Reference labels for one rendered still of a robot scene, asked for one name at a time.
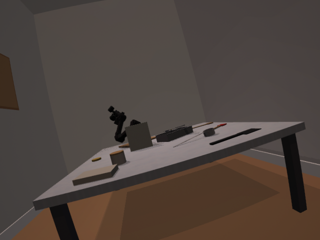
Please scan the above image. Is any grey cylinder with brown lid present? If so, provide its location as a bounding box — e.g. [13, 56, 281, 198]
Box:
[110, 150, 127, 165]

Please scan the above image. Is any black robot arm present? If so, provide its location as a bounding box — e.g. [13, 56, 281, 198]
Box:
[109, 112, 141, 143]

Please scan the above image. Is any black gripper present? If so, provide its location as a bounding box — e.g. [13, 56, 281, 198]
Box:
[108, 106, 120, 117]

